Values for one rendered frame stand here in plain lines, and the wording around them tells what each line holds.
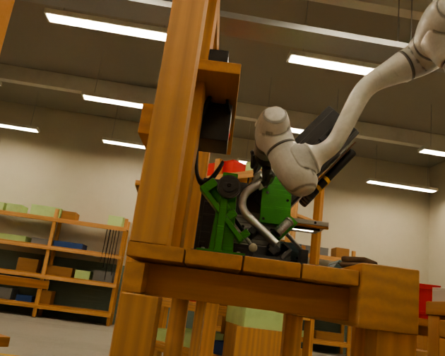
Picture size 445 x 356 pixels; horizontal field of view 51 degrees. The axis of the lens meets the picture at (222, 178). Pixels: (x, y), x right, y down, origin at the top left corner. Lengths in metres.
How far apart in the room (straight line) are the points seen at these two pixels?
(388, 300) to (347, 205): 10.46
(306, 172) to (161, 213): 0.47
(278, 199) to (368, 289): 0.74
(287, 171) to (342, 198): 10.22
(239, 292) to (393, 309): 0.36
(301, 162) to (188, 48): 0.46
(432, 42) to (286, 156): 0.51
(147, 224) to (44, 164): 10.33
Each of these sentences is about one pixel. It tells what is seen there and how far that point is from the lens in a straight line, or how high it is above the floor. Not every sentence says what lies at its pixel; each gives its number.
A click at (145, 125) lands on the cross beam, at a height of 1.21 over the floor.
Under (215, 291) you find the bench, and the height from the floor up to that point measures 0.79.
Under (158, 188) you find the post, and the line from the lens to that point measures 1.17.
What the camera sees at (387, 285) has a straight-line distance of 1.20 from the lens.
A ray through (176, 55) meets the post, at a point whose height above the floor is 1.38.
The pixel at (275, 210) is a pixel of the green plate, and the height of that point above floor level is 1.12.
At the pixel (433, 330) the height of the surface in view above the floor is 0.76.
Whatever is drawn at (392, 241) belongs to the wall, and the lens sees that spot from 11.91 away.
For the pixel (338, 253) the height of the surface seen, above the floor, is 2.10.
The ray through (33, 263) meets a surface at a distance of 10.58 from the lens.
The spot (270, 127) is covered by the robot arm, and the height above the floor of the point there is 1.29.
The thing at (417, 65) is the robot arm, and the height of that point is 1.54.
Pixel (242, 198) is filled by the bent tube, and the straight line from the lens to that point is 1.77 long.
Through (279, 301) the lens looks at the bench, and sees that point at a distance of 1.22.
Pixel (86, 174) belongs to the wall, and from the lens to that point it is 11.19.
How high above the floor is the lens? 0.77
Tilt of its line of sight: 15 degrees up
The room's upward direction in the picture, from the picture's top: 8 degrees clockwise
